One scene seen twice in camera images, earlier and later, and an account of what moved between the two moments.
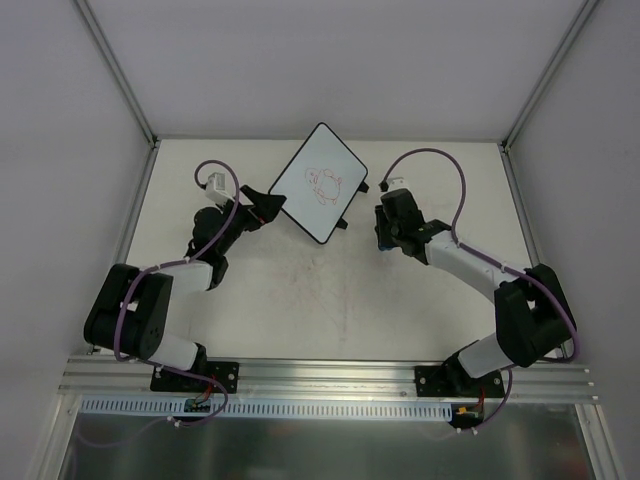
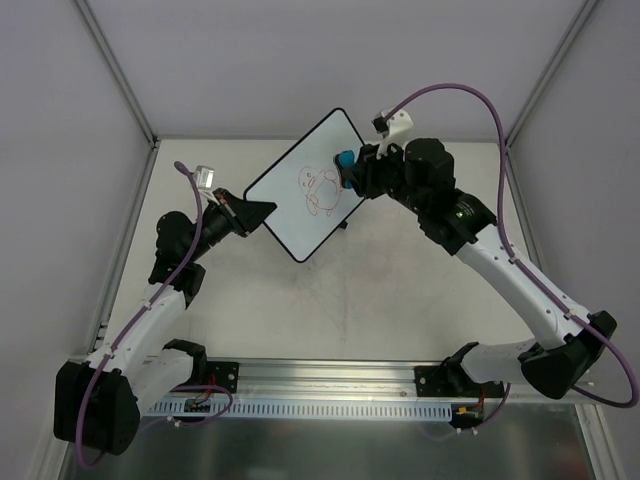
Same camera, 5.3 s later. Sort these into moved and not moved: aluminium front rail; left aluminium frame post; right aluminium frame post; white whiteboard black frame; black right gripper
Moved: white whiteboard black frame; black right gripper
Not moved: aluminium front rail; right aluminium frame post; left aluminium frame post
